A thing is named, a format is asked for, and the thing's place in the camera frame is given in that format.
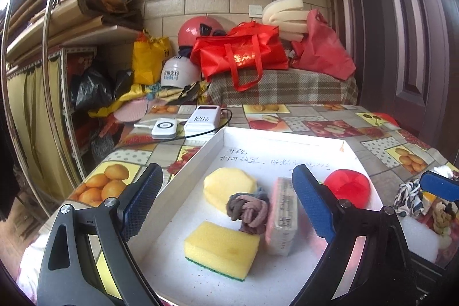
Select dark wooden door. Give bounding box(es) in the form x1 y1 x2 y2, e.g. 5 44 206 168
331 0 458 163

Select beige brown plush toy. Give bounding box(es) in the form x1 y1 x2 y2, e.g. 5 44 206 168
430 198 458 236

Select plaid covered bench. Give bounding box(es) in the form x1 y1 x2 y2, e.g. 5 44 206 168
201 68 359 105

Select black cable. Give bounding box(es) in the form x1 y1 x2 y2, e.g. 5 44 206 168
117 106 234 149

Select red paper bag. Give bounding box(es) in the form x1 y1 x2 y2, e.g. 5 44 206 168
290 9 356 81

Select white power bank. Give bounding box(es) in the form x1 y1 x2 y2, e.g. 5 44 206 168
184 105 221 136

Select red plastic bag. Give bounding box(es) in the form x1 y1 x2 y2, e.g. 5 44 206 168
373 113 400 127

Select white foam block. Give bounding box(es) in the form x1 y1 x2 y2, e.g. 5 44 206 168
399 217 439 263

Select metal storage shelf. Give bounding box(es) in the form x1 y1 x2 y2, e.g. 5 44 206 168
1 0 143 216

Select black plastic bag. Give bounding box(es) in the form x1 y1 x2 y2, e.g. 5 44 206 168
70 67 134 111

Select yellow shopping bag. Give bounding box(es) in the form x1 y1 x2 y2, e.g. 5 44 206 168
131 30 173 85

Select white helmet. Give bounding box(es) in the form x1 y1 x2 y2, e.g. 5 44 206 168
160 56 201 89

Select yellow round sponge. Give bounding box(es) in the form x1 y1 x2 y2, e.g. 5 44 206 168
203 167 257 213

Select yellow green rectangular sponge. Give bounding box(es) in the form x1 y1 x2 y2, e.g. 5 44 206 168
184 221 260 281

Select white shallow tray box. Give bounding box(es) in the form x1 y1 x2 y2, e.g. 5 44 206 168
129 127 382 305

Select red round sponge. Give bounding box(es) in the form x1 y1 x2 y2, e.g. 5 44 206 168
324 169 371 209

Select fruit pattern tablecloth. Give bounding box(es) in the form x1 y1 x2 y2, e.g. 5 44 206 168
15 102 459 306

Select white round-marked device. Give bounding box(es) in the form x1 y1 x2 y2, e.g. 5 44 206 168
151 118 178 140

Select black white patterned cloth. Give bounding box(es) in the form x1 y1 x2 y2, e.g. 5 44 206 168
393 179 425 217

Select pink brown knotted rope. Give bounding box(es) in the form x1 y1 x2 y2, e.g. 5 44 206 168
225 191 271 235

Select cream foam roll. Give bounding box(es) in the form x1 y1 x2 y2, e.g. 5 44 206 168
261 0 309 42

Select red tote bag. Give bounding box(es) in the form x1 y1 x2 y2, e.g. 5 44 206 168
190 22 289 92

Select red helmet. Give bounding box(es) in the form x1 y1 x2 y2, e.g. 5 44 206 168
177 16 226 47

